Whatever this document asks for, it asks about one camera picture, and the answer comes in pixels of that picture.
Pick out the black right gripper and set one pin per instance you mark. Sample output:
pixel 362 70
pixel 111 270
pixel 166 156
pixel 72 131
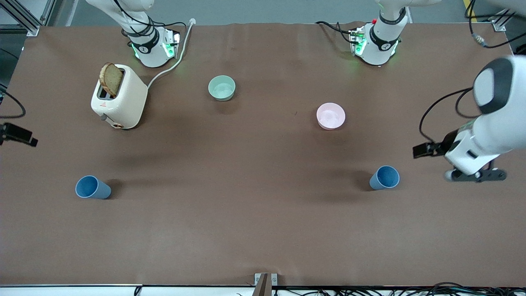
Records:
pixel 16 133

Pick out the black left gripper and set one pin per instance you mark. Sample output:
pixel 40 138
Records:
pixel 446 146

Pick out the blue plastic cup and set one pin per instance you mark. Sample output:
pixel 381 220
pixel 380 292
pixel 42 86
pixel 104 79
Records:
pixel 385 177
pixel 92 188

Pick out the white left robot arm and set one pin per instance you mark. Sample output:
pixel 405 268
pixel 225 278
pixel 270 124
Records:
pixel 495 123

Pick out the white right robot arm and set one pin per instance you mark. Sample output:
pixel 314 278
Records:
pixel 146 39

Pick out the pink bowl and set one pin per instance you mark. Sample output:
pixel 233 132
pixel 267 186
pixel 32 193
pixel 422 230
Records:
pixel 331 116

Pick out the cream white toaster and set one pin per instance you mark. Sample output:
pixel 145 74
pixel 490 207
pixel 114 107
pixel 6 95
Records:
pixel 121 102

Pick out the brown bread slice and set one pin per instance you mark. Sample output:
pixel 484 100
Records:
pixel 111 79

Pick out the brown table cover mat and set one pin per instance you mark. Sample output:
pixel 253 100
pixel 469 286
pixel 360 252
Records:
pixel 263 213

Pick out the green bowl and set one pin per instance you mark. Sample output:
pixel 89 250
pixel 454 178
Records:
pixel 222 88

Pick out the aluminium frame profile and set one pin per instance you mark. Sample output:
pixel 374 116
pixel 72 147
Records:
pixel 28 18

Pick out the metal corner bracket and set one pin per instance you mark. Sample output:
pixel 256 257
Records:
pixel 501 25

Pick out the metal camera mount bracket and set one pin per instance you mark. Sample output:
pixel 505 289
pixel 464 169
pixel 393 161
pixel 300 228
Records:
pixel 265 283

